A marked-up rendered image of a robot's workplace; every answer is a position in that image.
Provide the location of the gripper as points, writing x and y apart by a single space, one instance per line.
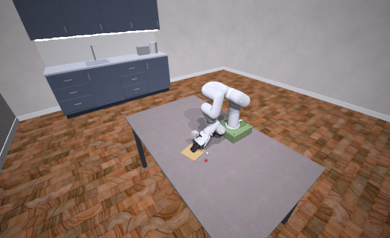
200 141

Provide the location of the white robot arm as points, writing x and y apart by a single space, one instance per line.
216 92

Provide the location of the tan flat mat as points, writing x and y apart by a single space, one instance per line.
192 155

